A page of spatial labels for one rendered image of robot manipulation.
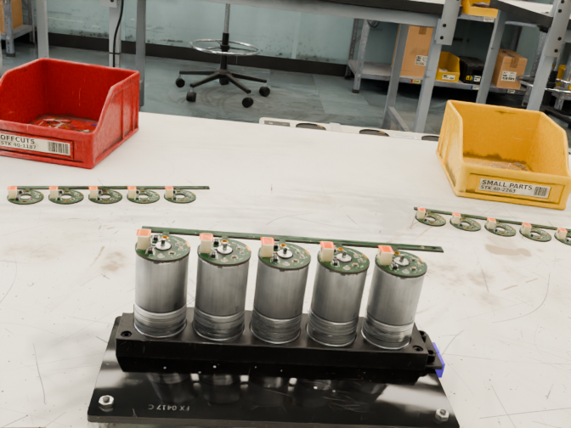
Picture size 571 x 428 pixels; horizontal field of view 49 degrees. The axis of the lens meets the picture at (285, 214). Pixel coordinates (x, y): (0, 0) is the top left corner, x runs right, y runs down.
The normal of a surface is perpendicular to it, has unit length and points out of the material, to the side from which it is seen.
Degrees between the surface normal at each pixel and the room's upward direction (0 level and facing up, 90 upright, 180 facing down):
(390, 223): 0
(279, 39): 90
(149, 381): 0
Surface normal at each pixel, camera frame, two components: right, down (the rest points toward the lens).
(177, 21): 0.04, 0.42
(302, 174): 0.11, -0.90
